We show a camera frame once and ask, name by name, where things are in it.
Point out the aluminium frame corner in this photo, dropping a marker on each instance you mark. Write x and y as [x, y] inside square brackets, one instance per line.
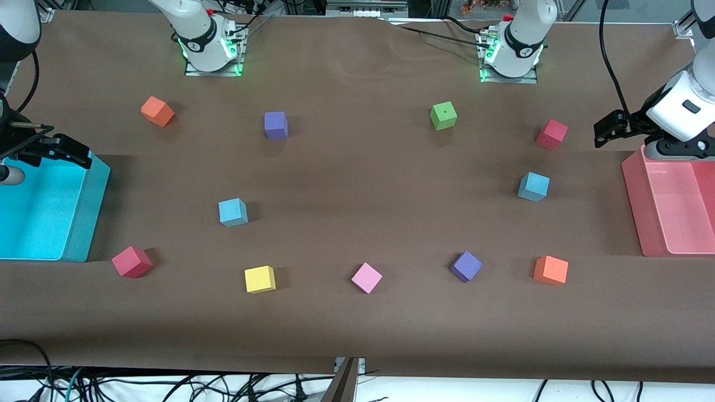
[46, 12]

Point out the orange foam block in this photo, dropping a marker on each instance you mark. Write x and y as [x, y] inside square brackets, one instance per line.
[157, 111]
[551, 269]

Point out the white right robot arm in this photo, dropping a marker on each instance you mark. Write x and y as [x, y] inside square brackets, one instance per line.
[195, 33]

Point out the yellow foam block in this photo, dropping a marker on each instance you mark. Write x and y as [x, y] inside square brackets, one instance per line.
[260, 278]

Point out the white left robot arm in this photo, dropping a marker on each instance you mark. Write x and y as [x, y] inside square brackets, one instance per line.
[522, 33]

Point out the cyan plastic bin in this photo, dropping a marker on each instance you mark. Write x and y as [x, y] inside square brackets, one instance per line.
[39, 223]

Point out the brown table support bar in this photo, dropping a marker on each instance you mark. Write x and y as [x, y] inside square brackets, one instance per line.
[342, 385]

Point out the green foam block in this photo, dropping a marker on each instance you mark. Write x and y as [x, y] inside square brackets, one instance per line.
[443, 115]

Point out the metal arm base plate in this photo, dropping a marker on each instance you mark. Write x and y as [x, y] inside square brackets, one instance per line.
[528, 80]
[192, 72]

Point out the pink foam block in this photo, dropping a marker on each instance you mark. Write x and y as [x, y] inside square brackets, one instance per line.
[366, 277]

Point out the light blue foam block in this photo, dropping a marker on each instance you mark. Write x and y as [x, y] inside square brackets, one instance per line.
[232, 211]
[533, 186]

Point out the metal table bracket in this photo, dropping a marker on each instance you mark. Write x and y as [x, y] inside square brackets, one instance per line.
[362, 365]

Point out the pink plastic bin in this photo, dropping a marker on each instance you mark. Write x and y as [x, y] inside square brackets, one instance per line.
[676, 212]

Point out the purple foam block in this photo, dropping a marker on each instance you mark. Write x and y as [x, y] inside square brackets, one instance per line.
[466, 266]
[276, 124]

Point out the brown table cover sheet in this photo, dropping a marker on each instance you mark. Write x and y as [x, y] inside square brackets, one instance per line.
[357, 324]

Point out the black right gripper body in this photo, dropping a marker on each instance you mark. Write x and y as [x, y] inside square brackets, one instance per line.
[22, 146]

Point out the grey background device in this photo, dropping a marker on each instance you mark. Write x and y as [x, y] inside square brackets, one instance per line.
[366, 6]

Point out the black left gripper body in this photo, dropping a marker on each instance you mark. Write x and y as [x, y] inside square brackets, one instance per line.
[637, 123]

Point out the red foam block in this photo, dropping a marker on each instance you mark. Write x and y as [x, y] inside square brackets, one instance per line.
[552, 134]
[131, 261]

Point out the aluminium frame profile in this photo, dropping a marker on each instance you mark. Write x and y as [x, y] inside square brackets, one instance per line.
[684, 25]

